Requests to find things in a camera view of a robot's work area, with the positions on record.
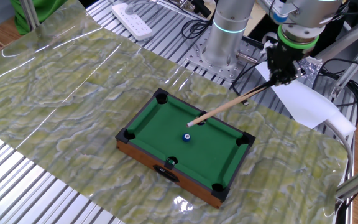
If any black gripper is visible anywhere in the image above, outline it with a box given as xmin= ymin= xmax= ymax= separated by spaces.
xmin=265 ymin=42 xmax=305 ymax=87

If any wooden pool cue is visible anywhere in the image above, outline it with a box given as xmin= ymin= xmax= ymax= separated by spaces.
xmin=186 ymin=79 xmax=277 ymax=128

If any mini green pool table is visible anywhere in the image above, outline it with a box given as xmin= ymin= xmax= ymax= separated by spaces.
xmin=115 ymin=87 xmax=257 ymax=209

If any crinkled silver foil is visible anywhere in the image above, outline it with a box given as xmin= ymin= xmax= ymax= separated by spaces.
xmin=296 ymin=57 xmax=323 ymax=85

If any white paper sheet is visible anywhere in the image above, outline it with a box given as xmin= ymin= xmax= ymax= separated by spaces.
xmin=255 ymin=60 xmax=357 ymax=138

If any silver mounting plate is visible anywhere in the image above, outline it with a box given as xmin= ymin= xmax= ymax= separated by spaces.
xmin=185 ymin=27 xmax=272 ymax=83

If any grey curved conduit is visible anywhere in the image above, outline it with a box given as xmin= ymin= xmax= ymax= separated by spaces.
xmin=321 ymin=119 xmax=354 ymax=184

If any white power strip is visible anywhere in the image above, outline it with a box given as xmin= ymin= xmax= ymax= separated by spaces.
xmin=111 ymin=2 xmax=154 ymax=41

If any green marble-pattern mat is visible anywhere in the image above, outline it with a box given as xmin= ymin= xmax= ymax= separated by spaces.
xmin=0 ymin=0 xmax=354 ymax=224

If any green cloth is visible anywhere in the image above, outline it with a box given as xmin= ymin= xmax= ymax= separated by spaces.
xmin=10 ymin=0 xmax=70 ymax=35

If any black usb cable plug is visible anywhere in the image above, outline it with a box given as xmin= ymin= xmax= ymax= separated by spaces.
xmin=230 ymin=51 xmax=272 ymax=106

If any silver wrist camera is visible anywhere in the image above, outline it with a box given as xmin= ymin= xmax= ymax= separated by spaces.
xmin=258 ymin=0 xmax=290 ymax=24

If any aluminium frame post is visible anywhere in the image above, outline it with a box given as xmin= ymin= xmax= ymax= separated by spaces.
xmin=329 ymin=14 xmax=358 ymax=99
xmin=334 ymin=160 xmax=358 ymax=205
xmin=19 ymin=0 xmax=40 ymax=31

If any black cable bundle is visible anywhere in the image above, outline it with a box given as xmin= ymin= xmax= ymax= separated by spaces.
xmin=318 ymin=58 xmax=358 ymax=125

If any black coiled cable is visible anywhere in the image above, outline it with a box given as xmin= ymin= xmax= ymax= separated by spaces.
xmin=180 ymin=18 xmax=213 ymax=40

